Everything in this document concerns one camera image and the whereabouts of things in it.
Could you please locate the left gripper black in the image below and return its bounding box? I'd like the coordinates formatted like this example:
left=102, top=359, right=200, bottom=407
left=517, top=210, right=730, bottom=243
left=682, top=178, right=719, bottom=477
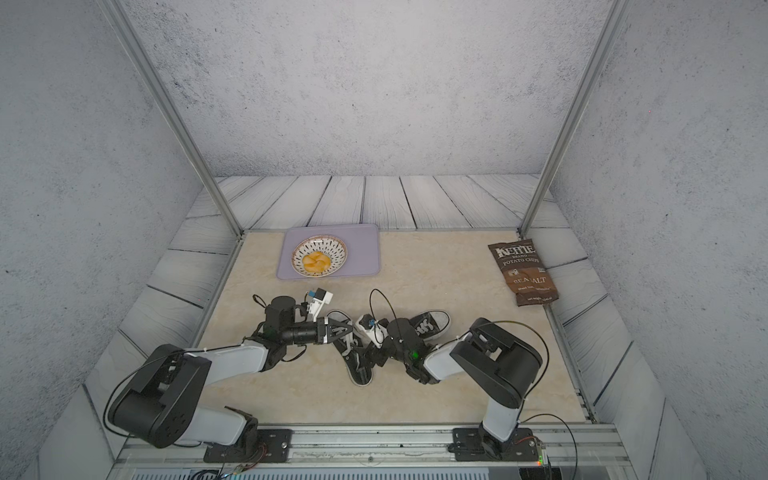
left=280, top=318, right=352, bottom=348

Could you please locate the black canvas sneaker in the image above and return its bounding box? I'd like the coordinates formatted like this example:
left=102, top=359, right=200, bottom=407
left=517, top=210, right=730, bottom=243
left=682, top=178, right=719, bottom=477
left=327, top=310, right=373, bottom=387
left=376, top=310, right=451, bottom=364

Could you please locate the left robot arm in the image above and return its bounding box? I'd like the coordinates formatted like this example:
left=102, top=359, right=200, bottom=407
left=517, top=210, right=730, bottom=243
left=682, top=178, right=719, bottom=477
left=103, top=289, right=353, bottom=448

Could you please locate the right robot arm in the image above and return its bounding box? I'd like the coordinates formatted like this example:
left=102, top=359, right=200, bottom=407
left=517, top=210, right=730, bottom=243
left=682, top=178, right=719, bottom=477
left=340, top=310, right=545, bottom=459

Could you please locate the yellow bread roll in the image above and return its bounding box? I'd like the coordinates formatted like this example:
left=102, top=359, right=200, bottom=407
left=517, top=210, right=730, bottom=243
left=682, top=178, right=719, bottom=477
left=302, top=251, right=332, bottom=274

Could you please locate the patterned ceramic bowl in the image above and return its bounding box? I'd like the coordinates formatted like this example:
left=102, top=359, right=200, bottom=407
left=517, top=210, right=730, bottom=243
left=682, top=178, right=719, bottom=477
left=291, top=235, right=348, bottom=278

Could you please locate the lavender tray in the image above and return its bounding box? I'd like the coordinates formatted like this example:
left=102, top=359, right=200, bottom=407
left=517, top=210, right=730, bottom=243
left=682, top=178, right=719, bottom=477
left=276, top=224, right=380, bottom=280

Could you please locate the brown potato chips bag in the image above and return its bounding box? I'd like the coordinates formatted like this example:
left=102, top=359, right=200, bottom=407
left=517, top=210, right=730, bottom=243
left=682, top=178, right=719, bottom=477
left=488, top=239, right=559, bottom=307

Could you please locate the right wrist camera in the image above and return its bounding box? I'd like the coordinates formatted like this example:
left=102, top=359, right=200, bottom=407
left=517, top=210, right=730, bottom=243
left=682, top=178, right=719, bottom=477
left=353, top=314, right=387, bottom=348

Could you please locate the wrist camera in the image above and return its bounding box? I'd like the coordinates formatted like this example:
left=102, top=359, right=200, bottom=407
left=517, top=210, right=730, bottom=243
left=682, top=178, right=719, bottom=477
left=305, top=288, right=333, bottom=321
left=353, top=314, right=387, bottom=348

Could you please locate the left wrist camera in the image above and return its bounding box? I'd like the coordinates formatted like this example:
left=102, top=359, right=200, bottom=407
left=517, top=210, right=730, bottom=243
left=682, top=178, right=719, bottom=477
left=305, top=288, right=333, bottom=321

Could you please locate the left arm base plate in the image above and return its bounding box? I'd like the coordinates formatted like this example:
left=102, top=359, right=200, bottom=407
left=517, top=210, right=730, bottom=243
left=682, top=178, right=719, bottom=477
left=203, top=425, right=293, bottom=464

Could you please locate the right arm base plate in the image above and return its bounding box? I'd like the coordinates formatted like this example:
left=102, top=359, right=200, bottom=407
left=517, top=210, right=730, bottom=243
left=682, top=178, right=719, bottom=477
left=447, top=427, right=542, bottom=464

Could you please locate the aluminium front rail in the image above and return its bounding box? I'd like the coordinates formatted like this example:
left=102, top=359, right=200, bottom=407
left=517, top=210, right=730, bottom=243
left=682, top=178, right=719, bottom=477
left=108, top=422, right=636, bottom=479

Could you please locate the left aluminium frame post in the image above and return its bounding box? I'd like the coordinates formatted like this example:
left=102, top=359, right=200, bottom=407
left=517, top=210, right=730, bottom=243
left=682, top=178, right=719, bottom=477
left=98, top=0, right=245, bottom=239

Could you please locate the aluminium frame post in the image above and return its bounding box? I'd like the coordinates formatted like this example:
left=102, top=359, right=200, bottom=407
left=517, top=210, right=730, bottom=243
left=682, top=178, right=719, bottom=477
left=98, top=0, right=245, bottom=239
left=518, top=0, right=631, bottom=238

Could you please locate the right aluminium frame post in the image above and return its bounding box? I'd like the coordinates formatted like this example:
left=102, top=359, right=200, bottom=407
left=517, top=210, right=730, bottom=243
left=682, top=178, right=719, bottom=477
left=518, top=0, right=631, bottom=238

